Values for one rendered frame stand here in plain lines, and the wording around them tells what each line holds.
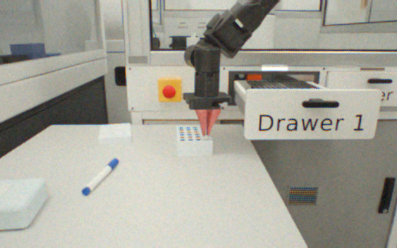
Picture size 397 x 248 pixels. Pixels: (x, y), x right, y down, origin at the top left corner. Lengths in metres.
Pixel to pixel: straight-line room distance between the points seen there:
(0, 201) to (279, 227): 0.42
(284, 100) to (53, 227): 0.49
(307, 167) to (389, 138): 0.30
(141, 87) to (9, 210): 0.58
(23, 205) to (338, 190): 1.02
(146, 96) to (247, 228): 0.61
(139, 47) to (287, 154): 0.61
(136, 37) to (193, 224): 0.63
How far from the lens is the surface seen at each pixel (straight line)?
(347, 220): 1.30
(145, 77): 0.95
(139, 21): 0.94
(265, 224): 0.49
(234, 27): 0.66
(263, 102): 0.64
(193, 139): 0.70
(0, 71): 0.99
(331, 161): 1.15
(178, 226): 0.47
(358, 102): 0.71
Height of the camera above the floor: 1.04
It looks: 17 degrees down
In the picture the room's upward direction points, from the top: straight up
